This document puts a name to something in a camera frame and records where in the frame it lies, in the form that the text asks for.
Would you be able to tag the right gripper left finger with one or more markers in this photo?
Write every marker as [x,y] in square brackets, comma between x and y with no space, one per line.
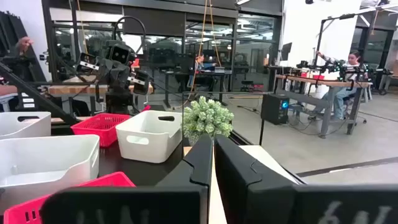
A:
[189,177]

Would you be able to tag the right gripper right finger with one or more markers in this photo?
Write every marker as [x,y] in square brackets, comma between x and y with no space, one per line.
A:
[242,186]

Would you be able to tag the black table mat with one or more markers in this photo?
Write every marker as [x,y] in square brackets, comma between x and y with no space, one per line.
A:
[136,171]

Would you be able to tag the person's hand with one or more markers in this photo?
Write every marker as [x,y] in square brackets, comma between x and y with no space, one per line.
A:
[24,43]

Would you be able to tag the black panel stack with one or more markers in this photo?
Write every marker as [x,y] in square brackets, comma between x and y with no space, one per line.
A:
[12,34]

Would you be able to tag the green potted artificial plant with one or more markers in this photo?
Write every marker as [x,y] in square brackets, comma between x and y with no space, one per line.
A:
[206,119]

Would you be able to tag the black monitor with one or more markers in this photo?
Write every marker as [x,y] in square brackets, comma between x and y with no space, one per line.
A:
[286,51]

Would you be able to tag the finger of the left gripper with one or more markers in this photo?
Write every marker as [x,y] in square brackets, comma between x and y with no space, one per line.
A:
[113,76]
[125,76]

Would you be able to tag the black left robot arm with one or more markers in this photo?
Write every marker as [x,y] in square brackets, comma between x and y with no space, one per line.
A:
[116,102]

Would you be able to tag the person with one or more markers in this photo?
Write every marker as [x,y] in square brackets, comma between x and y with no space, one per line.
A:
[340,99]
[199,62]

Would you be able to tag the black camera gantry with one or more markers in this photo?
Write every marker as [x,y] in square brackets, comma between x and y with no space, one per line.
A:
[346,16]

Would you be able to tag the black desk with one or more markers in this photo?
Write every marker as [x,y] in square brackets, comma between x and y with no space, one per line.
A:
[217,74]

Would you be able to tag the wooden-top workbench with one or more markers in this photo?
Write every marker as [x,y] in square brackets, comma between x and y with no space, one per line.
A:
[329,83]
[71,89]

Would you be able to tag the person's forearm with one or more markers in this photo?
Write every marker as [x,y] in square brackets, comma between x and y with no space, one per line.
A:
[7,90]

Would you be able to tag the red plastic mesh basket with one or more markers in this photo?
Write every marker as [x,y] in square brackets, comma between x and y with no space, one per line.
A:
[90,133]
[115,180]

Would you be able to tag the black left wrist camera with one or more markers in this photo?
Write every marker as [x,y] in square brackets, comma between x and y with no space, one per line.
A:
[119,53]

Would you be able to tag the black computer tower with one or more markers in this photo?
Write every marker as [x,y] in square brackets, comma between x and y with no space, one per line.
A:
[272,109]

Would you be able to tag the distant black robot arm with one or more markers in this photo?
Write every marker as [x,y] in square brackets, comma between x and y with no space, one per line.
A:
[345,70]

